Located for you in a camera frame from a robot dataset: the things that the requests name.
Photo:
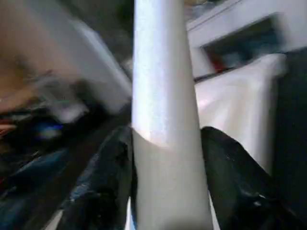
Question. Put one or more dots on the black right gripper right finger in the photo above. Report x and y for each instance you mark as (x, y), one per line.
(239, 191)

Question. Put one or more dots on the white plastic table top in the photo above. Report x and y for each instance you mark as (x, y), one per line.
(235, 107)

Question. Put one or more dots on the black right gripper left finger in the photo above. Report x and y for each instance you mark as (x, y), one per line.
(103, 191)

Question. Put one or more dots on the white plastic table leg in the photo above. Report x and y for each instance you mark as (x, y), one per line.
(165, 119)

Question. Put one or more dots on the black table mat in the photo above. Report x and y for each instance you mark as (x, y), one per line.
(292, 119)

